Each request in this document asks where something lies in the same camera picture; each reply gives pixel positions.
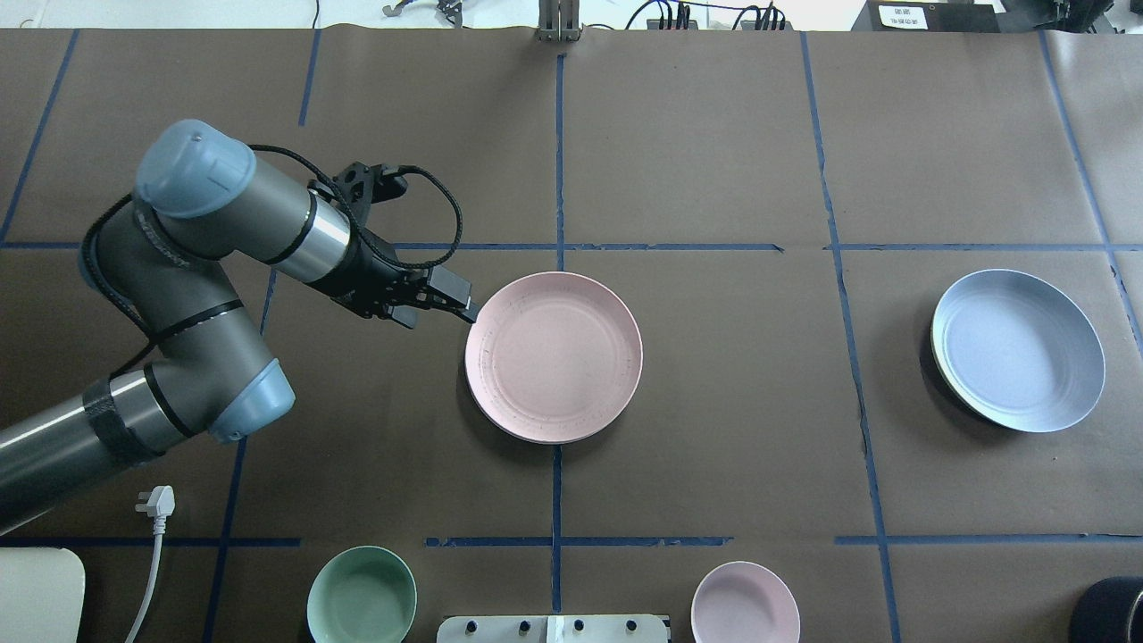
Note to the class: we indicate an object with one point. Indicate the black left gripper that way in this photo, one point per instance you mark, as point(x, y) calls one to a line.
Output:
point(360, 274)

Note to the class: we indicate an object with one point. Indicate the pink plate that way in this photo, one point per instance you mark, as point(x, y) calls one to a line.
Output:
point(555, 325)

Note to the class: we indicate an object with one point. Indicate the blue plate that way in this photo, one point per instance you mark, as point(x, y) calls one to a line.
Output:
point(1017, 351)

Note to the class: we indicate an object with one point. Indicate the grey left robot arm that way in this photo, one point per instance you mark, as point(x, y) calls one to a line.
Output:
point(198, 197)

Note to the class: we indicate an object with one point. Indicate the cream plate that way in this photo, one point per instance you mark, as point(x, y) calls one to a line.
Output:
point(547, 412)

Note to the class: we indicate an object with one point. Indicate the green bowl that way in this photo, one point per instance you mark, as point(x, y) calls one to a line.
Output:
point(364, 594)

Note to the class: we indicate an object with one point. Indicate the pink bowl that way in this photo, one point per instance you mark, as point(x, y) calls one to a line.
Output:
point(743, 601)

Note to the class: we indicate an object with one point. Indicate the black box with label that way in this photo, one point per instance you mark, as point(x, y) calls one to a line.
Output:
point(928, 16)

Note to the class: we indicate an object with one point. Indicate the dark blue pot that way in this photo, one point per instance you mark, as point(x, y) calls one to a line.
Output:
point(1109, 611)

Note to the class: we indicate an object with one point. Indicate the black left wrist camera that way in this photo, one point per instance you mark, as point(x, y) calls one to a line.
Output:
point(359, 187)

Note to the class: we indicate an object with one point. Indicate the grey metal camera post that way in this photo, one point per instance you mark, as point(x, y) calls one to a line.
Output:
point(559, 21)

